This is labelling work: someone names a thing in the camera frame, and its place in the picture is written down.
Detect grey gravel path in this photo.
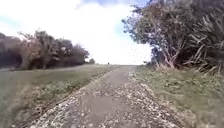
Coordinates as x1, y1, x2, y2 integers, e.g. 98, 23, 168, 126
28, 65, 188, 128

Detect row of trees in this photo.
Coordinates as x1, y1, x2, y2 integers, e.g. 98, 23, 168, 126
0, 29, 91, 71

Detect grass field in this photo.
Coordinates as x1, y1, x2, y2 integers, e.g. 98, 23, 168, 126
0, 63, 119, 128
133, 64, 224, 128

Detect large leafy tree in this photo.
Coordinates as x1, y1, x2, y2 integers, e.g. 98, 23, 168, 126
121, 0, 224, 75

